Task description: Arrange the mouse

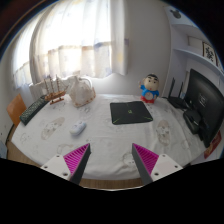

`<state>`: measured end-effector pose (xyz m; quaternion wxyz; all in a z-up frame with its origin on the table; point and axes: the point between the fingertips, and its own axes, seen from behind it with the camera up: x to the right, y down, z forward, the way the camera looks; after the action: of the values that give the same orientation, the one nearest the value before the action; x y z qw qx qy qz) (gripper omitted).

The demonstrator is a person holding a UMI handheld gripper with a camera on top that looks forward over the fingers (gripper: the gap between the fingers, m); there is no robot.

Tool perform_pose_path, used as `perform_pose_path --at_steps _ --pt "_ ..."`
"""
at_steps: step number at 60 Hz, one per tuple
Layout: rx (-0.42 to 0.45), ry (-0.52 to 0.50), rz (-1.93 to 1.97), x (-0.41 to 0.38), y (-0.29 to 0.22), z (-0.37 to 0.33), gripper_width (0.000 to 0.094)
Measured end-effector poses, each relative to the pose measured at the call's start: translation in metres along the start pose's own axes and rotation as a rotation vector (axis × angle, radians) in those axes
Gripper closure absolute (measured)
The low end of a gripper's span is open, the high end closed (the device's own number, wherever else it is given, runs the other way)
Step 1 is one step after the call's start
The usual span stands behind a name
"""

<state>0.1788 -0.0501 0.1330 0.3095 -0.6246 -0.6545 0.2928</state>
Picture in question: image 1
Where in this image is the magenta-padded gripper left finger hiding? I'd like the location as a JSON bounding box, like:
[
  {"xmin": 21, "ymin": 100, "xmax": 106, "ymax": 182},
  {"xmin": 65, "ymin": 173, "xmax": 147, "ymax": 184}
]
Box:
[{"xmin": 40, "ymin": 142, "xmax": 92, "ymax": 186}]

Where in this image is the white printed tablecloth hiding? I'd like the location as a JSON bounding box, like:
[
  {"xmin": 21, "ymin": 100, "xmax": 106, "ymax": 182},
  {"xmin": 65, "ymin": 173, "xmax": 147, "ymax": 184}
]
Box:
[{"xmin": 10, "ymin": 93, "xmax": 207, "ymax": 181}]

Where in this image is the cartoon boy figure clock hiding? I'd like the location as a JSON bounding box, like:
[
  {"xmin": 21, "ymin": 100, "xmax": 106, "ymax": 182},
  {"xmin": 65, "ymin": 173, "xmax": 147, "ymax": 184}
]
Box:
[{"xmin": 138, "ymin": 73, "xmax": 161, "ymax": 104}]

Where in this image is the orange wooden chair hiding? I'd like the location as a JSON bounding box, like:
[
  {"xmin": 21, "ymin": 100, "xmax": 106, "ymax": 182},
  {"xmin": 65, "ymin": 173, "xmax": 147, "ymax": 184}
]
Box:
[{"xmin": 6, "ymin": 93, "xmax": 27, "ymax": 128}]

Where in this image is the white sheer printed curtain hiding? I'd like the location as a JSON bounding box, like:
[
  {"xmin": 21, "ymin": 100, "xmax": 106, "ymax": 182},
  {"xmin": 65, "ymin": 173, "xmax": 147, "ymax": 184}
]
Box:
[{"xmin": 12, "ymin": 0, "xmax": 129, "ymax": 89}]

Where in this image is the white cartoon-print computer mouse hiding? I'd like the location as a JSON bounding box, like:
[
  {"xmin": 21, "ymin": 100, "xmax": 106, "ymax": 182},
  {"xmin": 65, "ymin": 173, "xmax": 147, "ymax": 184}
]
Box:
[{"xmin": 68, "ymin": 120, "xmax": 88, "ymax": 136}]

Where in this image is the black monitor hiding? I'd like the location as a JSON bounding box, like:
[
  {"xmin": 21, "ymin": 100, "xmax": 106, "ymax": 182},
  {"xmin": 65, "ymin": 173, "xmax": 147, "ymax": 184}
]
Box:
[{"xmin": 184, "ymin": 68, "xmax": 224, "ymax": 148}]

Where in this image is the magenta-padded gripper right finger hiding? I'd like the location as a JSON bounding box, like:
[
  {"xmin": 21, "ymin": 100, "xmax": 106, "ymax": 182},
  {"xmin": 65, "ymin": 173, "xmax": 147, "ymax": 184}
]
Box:
[{"xmin": 131, "ymin": 142, "xmax": 184, "ymax": 187}]

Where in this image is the white wall shelf unit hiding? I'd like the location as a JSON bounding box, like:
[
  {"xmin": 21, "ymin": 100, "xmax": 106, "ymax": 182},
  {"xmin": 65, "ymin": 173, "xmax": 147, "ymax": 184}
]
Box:
[{"xmin": 163, "ymin": 5, "xmax": 224, "ymax": 98}]

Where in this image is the black small box device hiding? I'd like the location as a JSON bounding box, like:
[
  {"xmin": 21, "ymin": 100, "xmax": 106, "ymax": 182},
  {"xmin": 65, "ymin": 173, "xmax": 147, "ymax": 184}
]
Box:
[{"xmin": 182, "ymin": 109, "xmax": 203, "ymax": 135}]

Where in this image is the large white conch shell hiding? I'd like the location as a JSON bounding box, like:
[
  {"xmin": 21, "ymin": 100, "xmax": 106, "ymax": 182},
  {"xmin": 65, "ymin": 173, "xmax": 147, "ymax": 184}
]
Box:
[{"xmin": 67, "ymin": 75, "xmax": 97, "ymax": 108}]

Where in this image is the wooden sailing ship model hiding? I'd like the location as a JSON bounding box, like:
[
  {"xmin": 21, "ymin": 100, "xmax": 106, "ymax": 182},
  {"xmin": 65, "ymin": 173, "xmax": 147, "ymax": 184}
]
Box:
[{"xmin": 43, "ymin": 74, "xmax": 67, "ymax": 106}]

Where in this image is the black mouse pad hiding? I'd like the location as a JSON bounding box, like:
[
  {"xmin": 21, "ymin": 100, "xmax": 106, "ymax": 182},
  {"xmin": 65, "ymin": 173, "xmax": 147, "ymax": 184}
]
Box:
[{"xmin": 109, "ymin": 100, "xmax": 154, "ymax": 126}]

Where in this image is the black keyboard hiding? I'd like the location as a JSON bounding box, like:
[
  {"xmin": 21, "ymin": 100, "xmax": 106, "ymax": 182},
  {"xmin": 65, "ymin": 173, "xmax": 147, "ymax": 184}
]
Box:
[{"xmin": 19, "ymin": 94, "xmax": 50, "ymax": 126}]

